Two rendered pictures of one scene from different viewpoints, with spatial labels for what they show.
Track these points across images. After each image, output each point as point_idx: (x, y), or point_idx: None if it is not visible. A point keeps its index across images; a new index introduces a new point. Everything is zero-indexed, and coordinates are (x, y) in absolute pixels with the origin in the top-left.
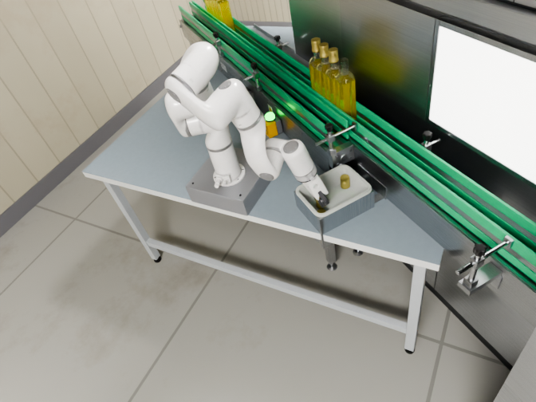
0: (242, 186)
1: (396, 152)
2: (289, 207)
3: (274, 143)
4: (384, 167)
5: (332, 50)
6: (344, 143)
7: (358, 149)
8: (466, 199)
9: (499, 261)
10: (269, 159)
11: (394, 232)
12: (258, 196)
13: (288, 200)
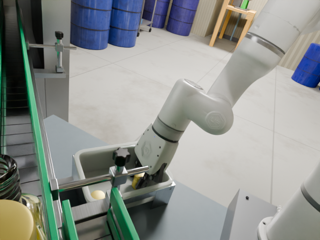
0: (250, 213)
1: (36, 109)
2: (176, 204)
3: (217, 99)
4: (46, 151)
5: (8, 214)
6: (77, 224)
7: (59, 201)
8: (1, 89)
9: (31, 65)
10: (216, 94)
11: (70, 144)
12: (224, 227)
13: (179, 216)
